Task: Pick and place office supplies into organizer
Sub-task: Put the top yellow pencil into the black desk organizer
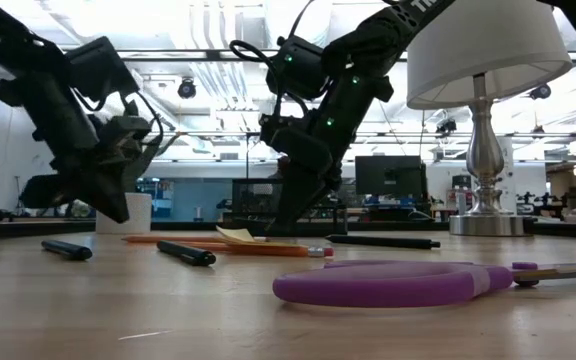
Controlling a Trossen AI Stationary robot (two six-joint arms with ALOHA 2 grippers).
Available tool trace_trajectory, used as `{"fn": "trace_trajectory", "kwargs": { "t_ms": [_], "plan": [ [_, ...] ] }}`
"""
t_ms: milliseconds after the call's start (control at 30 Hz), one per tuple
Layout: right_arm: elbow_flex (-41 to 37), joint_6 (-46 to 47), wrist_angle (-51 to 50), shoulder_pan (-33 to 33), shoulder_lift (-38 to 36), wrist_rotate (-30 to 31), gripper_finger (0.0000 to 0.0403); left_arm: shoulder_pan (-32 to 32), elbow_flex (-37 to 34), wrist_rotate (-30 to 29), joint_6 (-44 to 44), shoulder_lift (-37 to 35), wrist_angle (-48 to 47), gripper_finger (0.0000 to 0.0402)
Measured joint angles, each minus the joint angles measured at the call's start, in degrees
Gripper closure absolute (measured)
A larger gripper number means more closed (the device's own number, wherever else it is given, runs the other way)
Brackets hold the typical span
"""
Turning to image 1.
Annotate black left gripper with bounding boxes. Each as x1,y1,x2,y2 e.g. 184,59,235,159
20,141,142,224

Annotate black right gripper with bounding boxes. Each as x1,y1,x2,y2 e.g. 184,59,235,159
266,74,395,237

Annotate orange pencil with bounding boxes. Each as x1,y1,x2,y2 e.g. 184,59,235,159
182,241,335,259

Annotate black pen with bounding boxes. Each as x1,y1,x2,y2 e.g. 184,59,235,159
325,233,442,251
156,240,218,268
41,239,94,262

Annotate yellow sticky note pad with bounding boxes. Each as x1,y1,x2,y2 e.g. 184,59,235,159
216,225,269,246

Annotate black mesh desk organizer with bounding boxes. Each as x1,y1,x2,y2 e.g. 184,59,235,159
222,178,349,237

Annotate green plant in white pot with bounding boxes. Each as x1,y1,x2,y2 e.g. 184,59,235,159
95,130,182,235

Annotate black computer monitor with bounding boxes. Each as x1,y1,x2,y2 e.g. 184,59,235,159
354,155,429,211

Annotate black ceiling spotlight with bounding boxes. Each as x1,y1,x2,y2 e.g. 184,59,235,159
435,117,458,136
177,77,198,100
528,83,553,101

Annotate black overhead beam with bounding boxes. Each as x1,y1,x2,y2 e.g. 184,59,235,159
117,49,409,63

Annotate white shade silver table lamp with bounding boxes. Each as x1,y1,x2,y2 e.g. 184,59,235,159
406,0,574,238

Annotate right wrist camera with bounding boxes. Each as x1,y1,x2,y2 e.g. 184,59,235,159
260,113,334,174

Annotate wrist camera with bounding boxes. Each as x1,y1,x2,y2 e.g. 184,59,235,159
111,116,153,142
260,113,334,174

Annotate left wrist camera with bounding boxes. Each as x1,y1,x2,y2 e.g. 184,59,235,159
111,116,153,142

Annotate black table edge rail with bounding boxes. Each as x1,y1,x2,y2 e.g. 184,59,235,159
151,219,452,233

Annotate purple handled scissors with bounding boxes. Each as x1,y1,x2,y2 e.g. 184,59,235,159
272,259,576,309

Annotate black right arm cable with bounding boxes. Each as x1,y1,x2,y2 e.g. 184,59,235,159
228,38,283,117

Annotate silver ceiling duct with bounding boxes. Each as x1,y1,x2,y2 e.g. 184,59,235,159
262,0,334,49

